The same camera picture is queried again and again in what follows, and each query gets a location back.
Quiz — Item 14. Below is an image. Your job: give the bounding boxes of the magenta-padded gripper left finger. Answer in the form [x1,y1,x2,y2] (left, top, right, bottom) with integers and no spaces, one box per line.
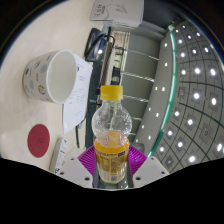
[54,145,100,189]

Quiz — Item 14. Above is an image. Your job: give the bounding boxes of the white printed cardboard box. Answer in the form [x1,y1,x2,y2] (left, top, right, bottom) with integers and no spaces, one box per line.
[89,0,145,28]

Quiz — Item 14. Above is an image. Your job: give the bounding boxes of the round ceiling lights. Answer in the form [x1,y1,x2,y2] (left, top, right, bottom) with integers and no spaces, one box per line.
[146,23,224,168]

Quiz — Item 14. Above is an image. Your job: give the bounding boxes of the white patterned paper cup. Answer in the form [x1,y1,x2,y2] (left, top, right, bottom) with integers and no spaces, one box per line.
[22,49,78,105]

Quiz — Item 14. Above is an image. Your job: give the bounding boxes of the white printed paper sheet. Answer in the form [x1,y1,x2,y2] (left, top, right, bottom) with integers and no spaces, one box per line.
[62,53,94,135]

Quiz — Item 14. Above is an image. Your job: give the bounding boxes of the yellow-capped clear drink bottle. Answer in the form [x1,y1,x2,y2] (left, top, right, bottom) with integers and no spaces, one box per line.
[91,85,133,184]

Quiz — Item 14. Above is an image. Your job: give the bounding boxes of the black desk microphone console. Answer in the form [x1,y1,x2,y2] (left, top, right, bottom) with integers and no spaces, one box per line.
[83,27,116,63]

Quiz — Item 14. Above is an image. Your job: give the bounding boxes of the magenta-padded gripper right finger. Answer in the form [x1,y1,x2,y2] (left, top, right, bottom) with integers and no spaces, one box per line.
[126,145,170,189]

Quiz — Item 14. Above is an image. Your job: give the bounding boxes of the flat round red coaster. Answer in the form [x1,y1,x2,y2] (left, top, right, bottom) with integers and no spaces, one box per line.
[27,123,51,159]

